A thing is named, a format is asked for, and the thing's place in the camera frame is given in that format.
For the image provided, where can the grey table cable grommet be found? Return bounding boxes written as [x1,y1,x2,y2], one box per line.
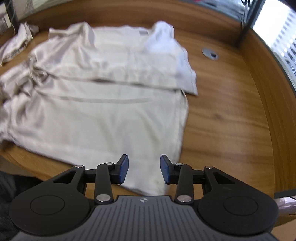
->
[202,48,219,61]

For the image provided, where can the black metal post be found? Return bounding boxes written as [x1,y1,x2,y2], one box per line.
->
[235,0,266,48]

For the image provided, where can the small crumpled white cloth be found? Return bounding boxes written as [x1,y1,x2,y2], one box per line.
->
[1,22,39,66]

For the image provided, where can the cream satin shirt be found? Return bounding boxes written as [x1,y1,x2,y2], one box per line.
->
[1,21,198,195]

